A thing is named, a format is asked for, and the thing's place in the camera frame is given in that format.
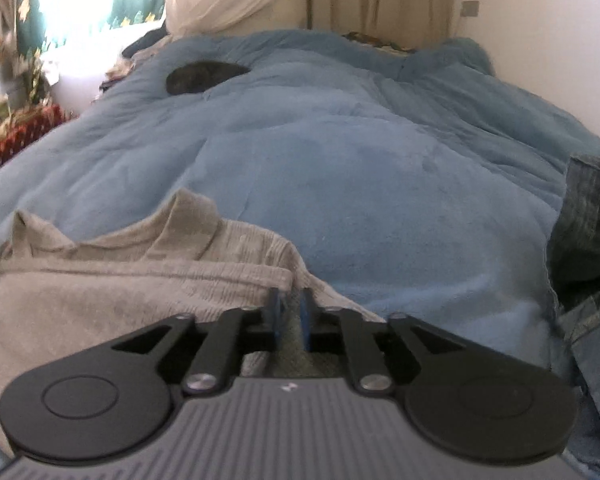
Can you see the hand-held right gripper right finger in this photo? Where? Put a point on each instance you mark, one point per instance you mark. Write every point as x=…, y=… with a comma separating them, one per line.
x=307, y=320

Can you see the pile of plastic bags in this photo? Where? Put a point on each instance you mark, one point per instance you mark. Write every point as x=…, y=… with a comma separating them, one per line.
x=122, y=72

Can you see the gray knit sweater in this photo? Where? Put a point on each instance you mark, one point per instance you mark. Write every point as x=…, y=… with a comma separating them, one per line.
x=105, y=290

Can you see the dark blue cloth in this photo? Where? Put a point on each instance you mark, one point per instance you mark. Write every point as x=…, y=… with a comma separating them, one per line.
x=150, y=42

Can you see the blue denim jeans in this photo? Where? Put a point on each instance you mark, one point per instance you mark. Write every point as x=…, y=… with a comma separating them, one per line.
x=585, y=220

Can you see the dark patterned pillow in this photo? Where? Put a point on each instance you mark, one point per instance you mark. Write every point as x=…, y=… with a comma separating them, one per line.
x=375, y=41

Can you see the blue fleece blanket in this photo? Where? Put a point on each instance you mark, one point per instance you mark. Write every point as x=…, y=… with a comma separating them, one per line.
x=330, y=170

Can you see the small decorated tree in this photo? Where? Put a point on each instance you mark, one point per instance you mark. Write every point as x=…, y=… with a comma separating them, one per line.
x=37, y=75

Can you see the red patterned tablecloth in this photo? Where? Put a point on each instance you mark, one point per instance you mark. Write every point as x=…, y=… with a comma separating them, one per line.
x=25, y=135

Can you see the dark curled-up cat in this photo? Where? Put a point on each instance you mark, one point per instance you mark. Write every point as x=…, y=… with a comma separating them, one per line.
x=200, y=77

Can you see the gray wall socket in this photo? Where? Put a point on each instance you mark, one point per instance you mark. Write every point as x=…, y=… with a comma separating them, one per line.
x=470, y=8

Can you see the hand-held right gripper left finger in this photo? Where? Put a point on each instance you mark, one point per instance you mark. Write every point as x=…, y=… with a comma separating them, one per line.
x=278, y=320

